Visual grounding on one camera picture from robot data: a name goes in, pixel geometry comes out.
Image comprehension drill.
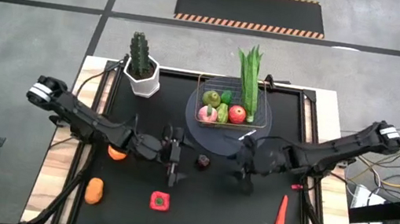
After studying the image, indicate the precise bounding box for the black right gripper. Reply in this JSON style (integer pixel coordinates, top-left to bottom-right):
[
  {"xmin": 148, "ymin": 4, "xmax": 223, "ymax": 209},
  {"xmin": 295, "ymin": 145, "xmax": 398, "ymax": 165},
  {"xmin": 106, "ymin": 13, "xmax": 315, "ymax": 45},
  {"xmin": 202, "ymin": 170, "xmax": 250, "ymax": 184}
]
[{"xmin": 226, "ymin": 133, "xmax": 294, "ymax": 201}]

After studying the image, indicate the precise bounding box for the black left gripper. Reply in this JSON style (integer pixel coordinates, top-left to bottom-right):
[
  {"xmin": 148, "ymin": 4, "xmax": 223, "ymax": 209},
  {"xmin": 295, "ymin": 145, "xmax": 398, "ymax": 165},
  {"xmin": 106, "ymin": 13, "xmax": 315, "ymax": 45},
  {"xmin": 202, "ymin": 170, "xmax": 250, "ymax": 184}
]
[{"xmin": 155, "ymin": 124, "xmax": 195, "ymax": 189}]

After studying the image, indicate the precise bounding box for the dark purple plum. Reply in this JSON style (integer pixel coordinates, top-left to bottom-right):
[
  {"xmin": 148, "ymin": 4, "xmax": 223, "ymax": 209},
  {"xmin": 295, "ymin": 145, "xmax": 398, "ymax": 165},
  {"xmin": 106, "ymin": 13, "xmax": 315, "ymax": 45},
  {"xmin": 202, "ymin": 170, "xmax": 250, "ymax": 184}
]
[{"xmin": 194, "ymin": 153, "xmax": 212, "ymax": 171}]

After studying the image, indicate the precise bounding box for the red bell pepper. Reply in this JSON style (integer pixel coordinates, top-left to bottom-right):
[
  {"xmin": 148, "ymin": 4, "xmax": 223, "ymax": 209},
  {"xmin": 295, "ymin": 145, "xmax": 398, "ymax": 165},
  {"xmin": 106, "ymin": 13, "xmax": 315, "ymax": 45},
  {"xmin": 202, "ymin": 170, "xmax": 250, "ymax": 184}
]
[{"xmin": 147, "ymin": 189, "xmax": 173, "ymax": 213}]

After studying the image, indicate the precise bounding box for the red apple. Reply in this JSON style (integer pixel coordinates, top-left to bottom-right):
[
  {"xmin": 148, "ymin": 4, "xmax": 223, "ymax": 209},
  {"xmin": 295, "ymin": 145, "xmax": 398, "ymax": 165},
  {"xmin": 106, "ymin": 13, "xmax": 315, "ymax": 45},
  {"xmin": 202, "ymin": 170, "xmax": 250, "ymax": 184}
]
[{"xmin": 226, "ymin": 103, "xmax": 248, "ymax": 126}]

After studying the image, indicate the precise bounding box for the pink peach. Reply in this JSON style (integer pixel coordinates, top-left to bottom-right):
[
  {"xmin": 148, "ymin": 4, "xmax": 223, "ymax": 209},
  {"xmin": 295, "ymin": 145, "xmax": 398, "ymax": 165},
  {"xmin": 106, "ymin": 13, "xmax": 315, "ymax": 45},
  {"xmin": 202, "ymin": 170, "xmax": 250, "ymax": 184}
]
[{"xmin": 197, "ymin": 103, "xmax": 220, "ymax": 126}]

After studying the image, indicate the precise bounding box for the green chayote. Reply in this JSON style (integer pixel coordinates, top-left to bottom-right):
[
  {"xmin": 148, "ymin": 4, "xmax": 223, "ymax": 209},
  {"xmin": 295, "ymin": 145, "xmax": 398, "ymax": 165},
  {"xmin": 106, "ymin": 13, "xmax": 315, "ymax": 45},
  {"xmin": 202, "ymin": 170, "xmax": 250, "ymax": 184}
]
[{"xmin": 214, "ymin": 102, "xmax": 230, "ymax": 125}]

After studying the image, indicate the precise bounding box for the olive green pear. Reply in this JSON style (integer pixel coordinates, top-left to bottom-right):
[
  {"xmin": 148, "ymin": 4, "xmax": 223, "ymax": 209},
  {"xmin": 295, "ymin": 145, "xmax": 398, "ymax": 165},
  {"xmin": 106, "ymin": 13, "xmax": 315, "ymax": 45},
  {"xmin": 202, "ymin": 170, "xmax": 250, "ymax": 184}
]
[{"xmin": 200, "ymin": 88, "xmax": 223, "ymax": 109}]

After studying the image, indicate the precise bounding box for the green romaine lettuce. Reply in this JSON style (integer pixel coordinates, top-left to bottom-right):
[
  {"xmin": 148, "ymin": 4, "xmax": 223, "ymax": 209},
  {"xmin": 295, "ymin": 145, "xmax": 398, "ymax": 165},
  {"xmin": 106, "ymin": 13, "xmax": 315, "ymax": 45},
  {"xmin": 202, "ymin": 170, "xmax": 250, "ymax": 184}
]
[{"xmin": 227, "ymin": 42, "xmax": 267, "ymax": 124}]

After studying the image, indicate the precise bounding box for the small white stick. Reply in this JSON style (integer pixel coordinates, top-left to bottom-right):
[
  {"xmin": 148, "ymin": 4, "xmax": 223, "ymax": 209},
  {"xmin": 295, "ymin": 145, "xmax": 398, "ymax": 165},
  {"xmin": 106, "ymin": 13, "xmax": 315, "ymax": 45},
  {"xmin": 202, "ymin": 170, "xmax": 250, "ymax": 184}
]
[{"xmin": 237, "ymin": 127, "xmax": 258, "ymax": 143}]

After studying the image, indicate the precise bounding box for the grey round plate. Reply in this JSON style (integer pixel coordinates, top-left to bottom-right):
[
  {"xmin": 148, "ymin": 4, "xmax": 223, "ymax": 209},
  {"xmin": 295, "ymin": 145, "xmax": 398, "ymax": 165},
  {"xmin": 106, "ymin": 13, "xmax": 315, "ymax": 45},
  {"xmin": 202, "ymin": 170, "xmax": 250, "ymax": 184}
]
[{"xmin": 179, "ymin": 70, "xmax": 279, "ymax": 163}]

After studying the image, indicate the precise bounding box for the orange carrot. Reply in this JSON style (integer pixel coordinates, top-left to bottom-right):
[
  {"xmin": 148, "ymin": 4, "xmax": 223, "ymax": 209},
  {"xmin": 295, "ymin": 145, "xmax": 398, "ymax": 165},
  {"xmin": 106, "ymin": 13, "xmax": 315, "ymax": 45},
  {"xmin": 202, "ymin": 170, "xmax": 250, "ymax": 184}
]
[{"xmin": 273, "ymin": 193, "xmax": 290, "ymax": 224}]

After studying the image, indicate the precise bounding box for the orange tangerine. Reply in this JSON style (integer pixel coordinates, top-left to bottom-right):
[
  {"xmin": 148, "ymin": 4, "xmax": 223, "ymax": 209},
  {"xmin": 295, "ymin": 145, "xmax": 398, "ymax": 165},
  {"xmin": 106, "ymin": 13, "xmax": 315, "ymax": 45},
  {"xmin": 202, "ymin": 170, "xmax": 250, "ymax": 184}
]
[{"xmin": 105, "ymin": 145, "xmax": 129, "ymax": 163}]

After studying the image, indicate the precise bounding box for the white hexagonal plant pot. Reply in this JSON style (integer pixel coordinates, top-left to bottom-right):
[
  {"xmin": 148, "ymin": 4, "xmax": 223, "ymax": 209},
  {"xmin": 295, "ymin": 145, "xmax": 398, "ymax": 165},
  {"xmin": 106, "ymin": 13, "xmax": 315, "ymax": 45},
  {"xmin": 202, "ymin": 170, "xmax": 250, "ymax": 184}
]
[{"xmin": 119, "ymin": 52, "xmax": 164, "ymax": 100}]

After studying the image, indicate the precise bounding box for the white box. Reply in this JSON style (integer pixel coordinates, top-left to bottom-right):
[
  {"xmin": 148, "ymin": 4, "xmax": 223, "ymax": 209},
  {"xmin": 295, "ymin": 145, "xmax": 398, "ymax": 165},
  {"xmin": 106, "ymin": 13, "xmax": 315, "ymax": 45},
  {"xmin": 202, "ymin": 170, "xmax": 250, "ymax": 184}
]
[{"xmin": 348, "ymin": 184, "xmax": 399, "ymax": 224}]

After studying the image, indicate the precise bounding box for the green cactus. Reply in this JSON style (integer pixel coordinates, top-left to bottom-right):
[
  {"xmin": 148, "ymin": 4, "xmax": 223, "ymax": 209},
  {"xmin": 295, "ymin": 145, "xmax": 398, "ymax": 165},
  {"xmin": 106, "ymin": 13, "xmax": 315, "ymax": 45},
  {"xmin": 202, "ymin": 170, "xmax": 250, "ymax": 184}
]
[{"xmin": 124, "ymin": 30, "xmax": 156, "ymax": 79}]

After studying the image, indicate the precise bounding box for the black striped floor mat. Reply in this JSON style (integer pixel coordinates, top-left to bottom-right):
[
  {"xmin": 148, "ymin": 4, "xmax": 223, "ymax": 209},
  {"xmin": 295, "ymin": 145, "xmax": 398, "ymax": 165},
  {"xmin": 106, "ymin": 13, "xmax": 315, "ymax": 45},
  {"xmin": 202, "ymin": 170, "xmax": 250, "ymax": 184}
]
[{"xmin": 173, "ymin": 0, "xmax": 331, "ymax": 42}]

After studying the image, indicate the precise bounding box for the gold-rimmed wire basket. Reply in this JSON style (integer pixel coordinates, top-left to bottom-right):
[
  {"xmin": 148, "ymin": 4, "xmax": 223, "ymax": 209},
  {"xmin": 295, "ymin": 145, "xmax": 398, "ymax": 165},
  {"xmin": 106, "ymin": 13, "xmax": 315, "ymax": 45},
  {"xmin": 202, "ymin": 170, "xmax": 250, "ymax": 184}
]
[{"xmin": 190, "ymin": 71, "xmax": 273, "ymax": 135}]

